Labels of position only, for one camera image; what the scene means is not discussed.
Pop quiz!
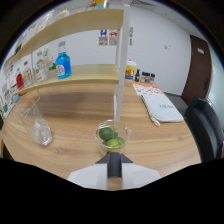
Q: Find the yellow cup with red lid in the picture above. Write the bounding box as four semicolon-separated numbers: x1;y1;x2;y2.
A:
124;59;138;82

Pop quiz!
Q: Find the blue wall poster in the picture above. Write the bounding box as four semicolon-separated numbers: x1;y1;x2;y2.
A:
98;29;109;47

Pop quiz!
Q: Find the white two-tier wooden shelf rack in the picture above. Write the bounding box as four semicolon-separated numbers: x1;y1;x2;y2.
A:
3;3;132;126

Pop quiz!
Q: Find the brown door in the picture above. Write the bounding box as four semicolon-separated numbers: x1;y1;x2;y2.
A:
181;34;213;98

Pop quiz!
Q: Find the clear glass with ice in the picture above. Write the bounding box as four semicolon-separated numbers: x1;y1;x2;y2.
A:
14;99;54;147

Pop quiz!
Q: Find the colourful printed can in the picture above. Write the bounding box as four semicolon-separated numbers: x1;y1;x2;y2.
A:
85;0;110;11

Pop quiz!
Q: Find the green lime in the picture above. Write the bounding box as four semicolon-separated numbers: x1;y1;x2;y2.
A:
103;137;120;149
98;126;116;141
115;135;126;146

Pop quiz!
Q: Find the white zip pouch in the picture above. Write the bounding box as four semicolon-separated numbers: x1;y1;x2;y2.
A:
141;93;185;127

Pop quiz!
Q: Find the black chair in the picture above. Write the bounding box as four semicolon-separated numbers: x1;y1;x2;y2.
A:
184;96;224;163

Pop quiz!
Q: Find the blue liquid bottle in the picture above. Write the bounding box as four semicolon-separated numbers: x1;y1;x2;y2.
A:
55;40;73;80

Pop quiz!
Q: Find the clear bottle with red label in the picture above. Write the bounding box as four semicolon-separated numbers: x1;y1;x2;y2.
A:
34;51;48;84

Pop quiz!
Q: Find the glass bowl of limes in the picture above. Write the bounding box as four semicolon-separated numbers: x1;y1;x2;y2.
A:
94;119;133;157

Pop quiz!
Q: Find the clear bottle with orange cap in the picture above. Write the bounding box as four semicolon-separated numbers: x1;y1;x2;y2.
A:
22;60;34;88

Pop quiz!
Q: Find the red wall poster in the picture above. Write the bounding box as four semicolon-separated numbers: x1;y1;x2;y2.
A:
108;29;119;47

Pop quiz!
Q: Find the orange printed paper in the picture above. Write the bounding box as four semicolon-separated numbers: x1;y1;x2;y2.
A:
132;82;161;98

